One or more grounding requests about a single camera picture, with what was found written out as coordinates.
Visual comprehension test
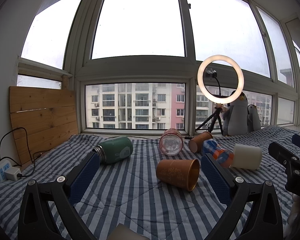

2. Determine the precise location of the ring light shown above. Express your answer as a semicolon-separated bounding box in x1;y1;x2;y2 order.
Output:
197;55;244;104

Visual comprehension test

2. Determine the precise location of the white paper cup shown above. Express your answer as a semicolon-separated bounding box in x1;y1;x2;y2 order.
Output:
231;144;263;170

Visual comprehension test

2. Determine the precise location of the brown paper cup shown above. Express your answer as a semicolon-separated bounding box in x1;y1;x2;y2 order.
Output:
156;159;200;192
189;132;213;153

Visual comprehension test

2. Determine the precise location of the wooden board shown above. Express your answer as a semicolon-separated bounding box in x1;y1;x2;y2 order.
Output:
9;86;78;164

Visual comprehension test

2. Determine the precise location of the small grey penguin plush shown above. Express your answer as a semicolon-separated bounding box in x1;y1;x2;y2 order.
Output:
247;105;261;132

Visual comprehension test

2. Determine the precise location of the blue orange snack can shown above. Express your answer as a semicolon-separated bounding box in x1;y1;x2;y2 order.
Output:
202;139;234;168

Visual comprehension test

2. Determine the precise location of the blue striped quilt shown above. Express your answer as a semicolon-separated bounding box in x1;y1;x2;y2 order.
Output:
0;126;300;239

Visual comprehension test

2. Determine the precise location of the far brown paper cup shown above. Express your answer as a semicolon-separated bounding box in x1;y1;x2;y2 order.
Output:
189;132;213;153

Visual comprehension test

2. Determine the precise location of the white charger plug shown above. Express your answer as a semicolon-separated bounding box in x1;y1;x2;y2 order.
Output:
4;167;21;181

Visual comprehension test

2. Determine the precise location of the black tripod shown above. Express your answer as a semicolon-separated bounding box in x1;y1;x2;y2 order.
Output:
195;107;223;135

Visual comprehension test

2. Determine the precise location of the pink clear plastic bottle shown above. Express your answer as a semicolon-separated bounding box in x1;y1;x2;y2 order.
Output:
159;128;184;156

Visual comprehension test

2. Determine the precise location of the near brown paper cup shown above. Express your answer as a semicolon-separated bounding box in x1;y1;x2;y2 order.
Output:
156;159;200;192

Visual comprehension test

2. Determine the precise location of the green thermos cup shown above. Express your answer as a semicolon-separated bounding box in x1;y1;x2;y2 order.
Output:
93;137;133;164

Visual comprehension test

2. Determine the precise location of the large grey penguin plush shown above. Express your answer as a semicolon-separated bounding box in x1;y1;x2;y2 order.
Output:
222;92;248;136

